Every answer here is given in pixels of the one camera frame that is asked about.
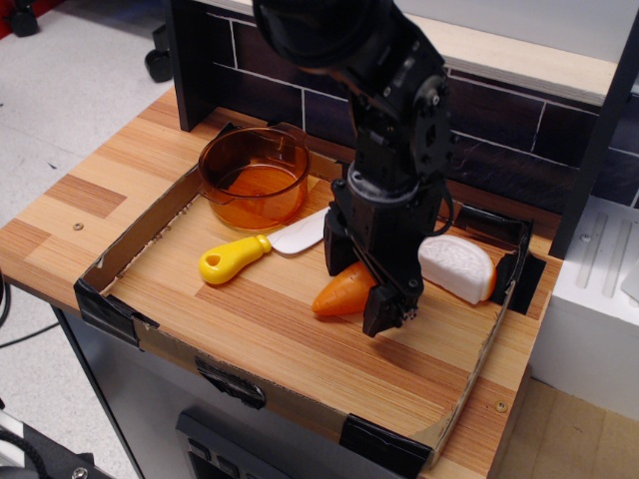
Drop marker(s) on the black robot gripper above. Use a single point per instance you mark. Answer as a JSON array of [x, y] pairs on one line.
[[384, 233]]

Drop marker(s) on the orange plastic toy carrot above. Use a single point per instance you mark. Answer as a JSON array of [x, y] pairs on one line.
[[347, 293]]

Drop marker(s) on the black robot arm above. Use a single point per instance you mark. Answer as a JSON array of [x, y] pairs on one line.
[[391, 195]]

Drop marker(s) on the transparent orange plastic pot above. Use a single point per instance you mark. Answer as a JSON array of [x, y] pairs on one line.
[[256, 178]]

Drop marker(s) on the taped cardboard fence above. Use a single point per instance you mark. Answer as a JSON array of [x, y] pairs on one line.
[[246, 371]]

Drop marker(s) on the white toy cheese wedge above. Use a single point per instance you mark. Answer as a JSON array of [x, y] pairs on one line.
[[458, 266]]

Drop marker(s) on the dark brick pattern backsplash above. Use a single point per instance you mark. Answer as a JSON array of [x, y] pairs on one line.
[[513, 142]]

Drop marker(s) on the black office chair caster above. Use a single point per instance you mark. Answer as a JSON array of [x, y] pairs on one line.
[[158, 61]]

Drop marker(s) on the light wooden shelf board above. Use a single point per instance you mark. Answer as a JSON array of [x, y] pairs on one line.
[[568, 49]]

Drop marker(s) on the yellow handled toy knife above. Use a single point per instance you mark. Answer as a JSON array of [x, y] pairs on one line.
[[220, 264]]

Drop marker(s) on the black right shelf post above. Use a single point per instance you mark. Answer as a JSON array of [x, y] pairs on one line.
[[601, 137]]

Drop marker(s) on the black shelf post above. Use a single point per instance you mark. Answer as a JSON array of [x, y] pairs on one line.
[[188, 30], [601, 137]]

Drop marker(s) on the black left shelf post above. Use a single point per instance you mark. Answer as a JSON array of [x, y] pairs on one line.
[[188, 30]]

